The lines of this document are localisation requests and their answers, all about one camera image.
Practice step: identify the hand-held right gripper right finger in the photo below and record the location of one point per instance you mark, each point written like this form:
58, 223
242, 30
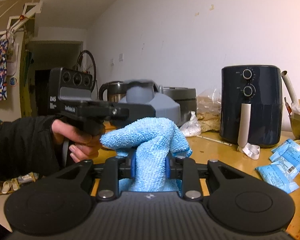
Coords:
167, 167

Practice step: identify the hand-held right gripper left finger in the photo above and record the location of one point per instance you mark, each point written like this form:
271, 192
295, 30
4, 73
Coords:
133, 166

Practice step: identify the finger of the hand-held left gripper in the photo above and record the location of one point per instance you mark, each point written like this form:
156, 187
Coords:
120, 111

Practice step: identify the blue microfiber cloth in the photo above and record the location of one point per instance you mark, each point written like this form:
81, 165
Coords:
150, 150

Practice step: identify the clear shaker bottle grey lid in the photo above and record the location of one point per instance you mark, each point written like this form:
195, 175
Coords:
162, 105

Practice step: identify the person's left forearm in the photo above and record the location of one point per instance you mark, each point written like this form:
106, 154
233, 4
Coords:
20, 147

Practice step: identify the person's left hand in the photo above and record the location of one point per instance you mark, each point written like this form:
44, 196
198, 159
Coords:
85, 147

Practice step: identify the steel electric kettle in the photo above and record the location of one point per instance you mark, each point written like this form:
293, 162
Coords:
110, 88

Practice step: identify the bicycle wheel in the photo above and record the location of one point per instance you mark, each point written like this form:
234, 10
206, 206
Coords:
93, 61

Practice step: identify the small white plastic bag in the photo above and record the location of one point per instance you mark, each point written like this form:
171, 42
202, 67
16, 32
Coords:
190, 128

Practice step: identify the thin white stick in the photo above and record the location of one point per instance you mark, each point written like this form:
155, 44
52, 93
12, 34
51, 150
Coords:
213, 140

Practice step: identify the grey rice cooker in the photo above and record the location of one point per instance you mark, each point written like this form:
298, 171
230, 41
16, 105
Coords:
187, 97

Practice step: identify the clear bag of brown food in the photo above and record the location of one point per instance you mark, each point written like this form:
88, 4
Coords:
210, 112

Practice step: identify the white lattice shelf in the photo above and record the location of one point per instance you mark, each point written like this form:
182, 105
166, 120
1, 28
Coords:
22, 15

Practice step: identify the black air fryer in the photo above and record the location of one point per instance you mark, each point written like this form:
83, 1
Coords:
262, 115

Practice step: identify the pair of slippers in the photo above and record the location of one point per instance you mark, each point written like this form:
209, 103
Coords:
7, 185

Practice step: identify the white paper tube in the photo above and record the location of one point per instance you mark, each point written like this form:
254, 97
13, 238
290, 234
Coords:
288, 85

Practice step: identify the white wall switch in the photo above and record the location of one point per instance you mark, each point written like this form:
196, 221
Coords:
121, 57

